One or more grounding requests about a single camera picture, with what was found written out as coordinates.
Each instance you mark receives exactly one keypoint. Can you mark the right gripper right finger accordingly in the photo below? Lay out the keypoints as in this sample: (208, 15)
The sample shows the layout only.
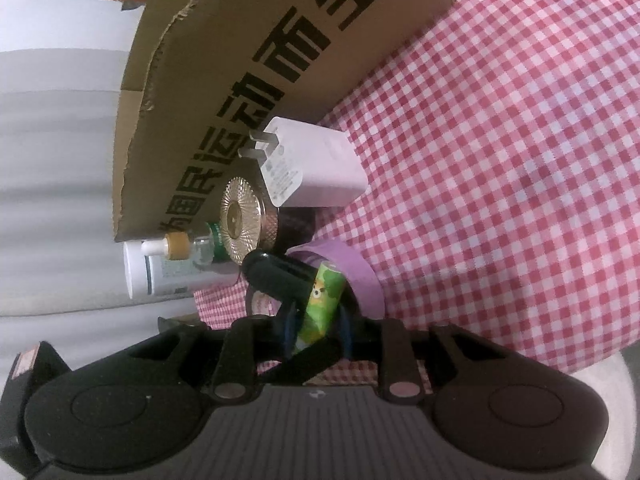
(387, 344)

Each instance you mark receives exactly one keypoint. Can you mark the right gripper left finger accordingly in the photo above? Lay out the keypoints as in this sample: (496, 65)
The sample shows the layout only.
(235, 377)

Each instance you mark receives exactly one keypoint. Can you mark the green glue stick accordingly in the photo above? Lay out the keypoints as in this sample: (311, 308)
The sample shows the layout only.
(329, 285)

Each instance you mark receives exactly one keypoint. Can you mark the green dropper bottle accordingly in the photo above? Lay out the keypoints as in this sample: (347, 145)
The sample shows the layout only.
(181, 246)

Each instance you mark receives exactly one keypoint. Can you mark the gold lidded jar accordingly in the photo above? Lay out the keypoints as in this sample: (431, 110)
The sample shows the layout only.
(249, 221)

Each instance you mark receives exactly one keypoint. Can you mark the white pill bottle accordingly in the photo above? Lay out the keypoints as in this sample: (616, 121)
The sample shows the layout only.
(158, 277)

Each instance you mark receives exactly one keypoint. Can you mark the purple plastic lid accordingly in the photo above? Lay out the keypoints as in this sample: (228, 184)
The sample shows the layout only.
(361, 278)

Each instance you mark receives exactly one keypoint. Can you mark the white power adapter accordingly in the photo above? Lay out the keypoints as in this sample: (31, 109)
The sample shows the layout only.
(305, 165)

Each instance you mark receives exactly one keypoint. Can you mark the black cylinder tube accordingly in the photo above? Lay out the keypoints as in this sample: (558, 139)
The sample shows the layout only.
(296, 366)

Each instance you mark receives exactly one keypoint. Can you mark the black oval case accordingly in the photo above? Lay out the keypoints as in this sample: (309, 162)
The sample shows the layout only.
(281, 277)

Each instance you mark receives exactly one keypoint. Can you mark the red checkered tablecloth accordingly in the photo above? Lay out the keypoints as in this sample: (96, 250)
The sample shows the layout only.
(502, 148)

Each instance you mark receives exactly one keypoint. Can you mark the brown cardboard box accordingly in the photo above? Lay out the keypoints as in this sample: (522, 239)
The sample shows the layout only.
(202, 74)

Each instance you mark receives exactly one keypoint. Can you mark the white curtain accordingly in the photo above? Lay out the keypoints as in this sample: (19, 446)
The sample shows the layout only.
(62, 273)

